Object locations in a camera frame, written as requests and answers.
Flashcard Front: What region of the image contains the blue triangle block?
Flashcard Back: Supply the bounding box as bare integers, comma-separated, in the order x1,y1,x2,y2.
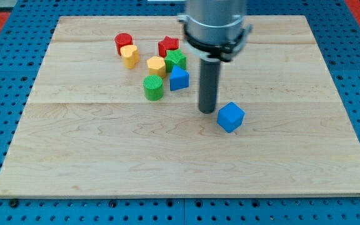
169,65,189,91

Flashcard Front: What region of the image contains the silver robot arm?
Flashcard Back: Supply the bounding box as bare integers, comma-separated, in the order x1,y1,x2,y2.
178,0,253,114

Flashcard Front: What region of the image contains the green star block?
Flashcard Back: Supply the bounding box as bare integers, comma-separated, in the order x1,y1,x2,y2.
164,49,187,73

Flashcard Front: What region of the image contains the blue cube block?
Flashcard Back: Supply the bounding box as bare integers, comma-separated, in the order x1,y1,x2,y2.
217,102,245,133

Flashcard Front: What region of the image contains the yellow heart block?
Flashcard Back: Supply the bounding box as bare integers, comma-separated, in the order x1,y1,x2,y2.
120,45,139,69

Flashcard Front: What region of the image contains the light wooden board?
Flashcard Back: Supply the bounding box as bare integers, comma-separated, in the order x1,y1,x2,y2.
0,16,360,199

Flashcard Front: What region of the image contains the red cylinder block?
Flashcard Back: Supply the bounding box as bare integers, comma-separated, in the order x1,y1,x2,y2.
114,32,133,55

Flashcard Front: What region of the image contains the green cylinder block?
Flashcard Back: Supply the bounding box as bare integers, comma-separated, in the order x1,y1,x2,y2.
143,75,164,101

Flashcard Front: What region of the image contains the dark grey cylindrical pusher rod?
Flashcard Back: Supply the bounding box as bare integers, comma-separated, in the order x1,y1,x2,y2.
198,59,221,114

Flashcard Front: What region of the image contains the yellow hexagon block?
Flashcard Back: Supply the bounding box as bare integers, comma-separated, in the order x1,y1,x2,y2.
146,56,166,79

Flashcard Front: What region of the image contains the red star block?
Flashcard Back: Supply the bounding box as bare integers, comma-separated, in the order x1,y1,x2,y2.
157,36,179,58

